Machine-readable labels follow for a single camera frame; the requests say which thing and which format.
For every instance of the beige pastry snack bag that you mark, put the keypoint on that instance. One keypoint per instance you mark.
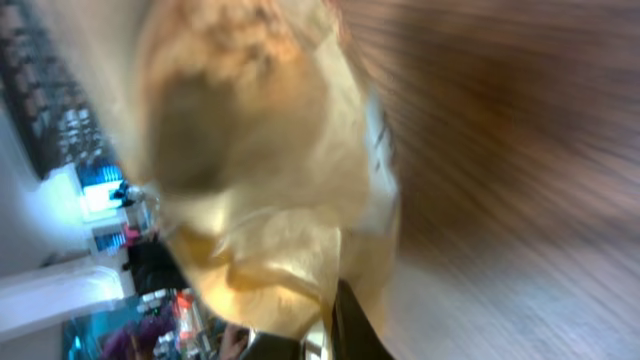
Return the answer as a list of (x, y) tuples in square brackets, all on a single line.
[(264, 137)]

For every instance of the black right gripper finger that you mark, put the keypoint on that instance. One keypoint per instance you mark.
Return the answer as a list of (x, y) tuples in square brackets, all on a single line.
[(352, 335)]

